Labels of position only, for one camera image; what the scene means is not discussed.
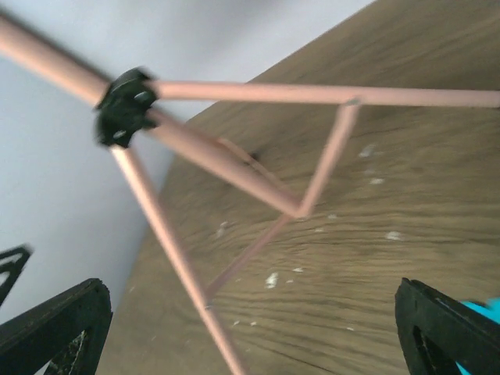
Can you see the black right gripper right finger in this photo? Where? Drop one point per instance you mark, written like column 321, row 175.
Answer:
column 430, row 325

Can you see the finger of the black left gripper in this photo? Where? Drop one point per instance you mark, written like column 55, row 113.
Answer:
column 13, row 261

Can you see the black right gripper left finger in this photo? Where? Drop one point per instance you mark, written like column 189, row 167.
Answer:
column 65, row 334

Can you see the teal paper strip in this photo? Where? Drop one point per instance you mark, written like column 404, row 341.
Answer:
column 481, row 356

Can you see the pink music stand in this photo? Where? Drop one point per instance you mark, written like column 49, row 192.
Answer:
column 126, row 107

